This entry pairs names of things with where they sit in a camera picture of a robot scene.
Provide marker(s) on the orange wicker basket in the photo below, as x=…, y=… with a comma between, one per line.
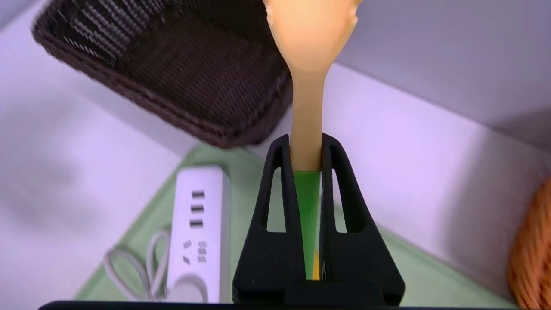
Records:
x=531, y=258

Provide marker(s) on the light green plastic tray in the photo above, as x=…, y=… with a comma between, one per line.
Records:
x=430, y=275

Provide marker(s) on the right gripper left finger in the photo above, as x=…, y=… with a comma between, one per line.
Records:
x=267, y=258

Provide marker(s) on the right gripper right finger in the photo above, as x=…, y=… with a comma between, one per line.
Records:
x=361, y=258

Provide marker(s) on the dark brown wicker basket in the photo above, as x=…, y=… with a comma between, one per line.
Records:
x=181, y=73

